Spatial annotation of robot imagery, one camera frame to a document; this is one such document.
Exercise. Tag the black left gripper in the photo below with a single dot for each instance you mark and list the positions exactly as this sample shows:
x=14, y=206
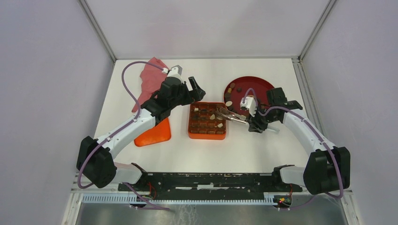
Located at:
x=196, y=95

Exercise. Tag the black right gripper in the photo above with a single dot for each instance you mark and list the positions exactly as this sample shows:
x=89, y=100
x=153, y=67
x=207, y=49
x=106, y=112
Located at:
x=255, y=125

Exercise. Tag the orange chocolate box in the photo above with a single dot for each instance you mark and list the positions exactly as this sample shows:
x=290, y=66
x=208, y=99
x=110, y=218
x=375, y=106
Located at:
x=200, y=126

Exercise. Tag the silver white-handled tongs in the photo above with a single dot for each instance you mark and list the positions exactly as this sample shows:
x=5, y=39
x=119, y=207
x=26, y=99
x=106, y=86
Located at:
x=224, y=113

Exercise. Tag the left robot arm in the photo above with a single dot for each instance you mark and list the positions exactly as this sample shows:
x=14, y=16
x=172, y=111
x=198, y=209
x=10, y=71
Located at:
x=96, y=155

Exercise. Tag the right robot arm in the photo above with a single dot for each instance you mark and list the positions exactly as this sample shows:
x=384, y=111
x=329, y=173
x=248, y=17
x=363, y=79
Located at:
x=327, y=170

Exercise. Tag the red round plate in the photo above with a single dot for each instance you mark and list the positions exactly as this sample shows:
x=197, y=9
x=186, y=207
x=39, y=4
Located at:
x=236, y=90

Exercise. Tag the pink cloth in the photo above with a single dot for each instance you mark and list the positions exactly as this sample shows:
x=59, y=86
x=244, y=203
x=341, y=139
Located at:
x=151, y=81

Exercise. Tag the orange box lid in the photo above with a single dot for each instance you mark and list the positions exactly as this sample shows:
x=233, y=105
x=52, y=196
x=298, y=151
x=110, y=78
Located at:
x=159, y=133

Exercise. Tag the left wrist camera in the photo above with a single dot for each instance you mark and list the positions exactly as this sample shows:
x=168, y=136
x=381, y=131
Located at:
x=175, y=72

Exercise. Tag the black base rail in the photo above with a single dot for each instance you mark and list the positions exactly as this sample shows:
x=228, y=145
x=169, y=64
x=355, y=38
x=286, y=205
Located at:
x=211, y=186

